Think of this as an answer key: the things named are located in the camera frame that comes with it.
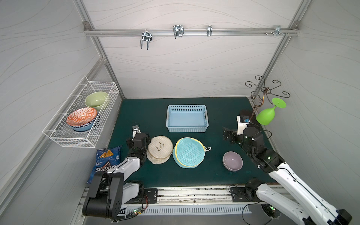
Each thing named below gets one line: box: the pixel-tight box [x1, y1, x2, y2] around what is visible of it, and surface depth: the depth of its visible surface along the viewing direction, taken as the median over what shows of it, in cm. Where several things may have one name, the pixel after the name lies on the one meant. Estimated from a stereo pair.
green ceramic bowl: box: [84, 91, 109, 112], surface depth 73 cm
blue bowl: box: [69, 117, 98, 132], surface depth 59 cm
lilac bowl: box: [222, 150, 244, 172], surface depth 84 cm
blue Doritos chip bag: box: [86, 145, 123, 185], surface depth 84 cm
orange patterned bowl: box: [66, 107, 98, 127], surface depth 64 cm
